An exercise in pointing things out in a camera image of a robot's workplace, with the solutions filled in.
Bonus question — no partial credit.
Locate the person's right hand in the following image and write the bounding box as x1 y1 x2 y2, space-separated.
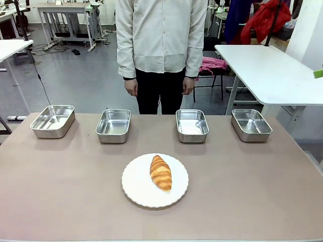
124 77 139 97

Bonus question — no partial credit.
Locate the person's left hand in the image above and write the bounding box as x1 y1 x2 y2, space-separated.
182 77 195 96

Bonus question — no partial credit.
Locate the rectangular stainless steel container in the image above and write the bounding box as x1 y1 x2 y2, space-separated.
95 108 132 144
231 108 273 143
29 104 76 139
175 109 210 144

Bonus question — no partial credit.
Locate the pink cloth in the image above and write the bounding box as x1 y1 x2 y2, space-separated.
195 56 228 81

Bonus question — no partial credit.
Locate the black folding chair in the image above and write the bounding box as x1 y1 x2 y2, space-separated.
193 36 229 103

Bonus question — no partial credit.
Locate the person in cream shirt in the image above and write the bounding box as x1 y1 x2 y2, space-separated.
115 0 208 115

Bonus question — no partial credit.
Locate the blue hanging garment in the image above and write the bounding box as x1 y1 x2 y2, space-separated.
223 0 255 45

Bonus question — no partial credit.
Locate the white side table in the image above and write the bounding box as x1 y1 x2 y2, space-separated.
214 44 323 115

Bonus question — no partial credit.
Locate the golden brown croissant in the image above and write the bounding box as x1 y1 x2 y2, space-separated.
149 154 173 193

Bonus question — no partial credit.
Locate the white scalloped plate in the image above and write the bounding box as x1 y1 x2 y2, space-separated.
121 153 189 208

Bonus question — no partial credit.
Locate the red jacket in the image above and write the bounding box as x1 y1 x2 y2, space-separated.
240 0 292 45

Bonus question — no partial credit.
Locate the white desk with grey legs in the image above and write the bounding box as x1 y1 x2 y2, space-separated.
0 39 34 114

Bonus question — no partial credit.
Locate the black floor cable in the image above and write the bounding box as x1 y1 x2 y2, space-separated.
26 47 52 106

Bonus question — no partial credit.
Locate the grey workbench with frame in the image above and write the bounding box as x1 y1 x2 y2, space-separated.
37 2 104 52

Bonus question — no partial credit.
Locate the black camera pole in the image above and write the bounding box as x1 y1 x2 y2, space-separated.
264 0 283 47

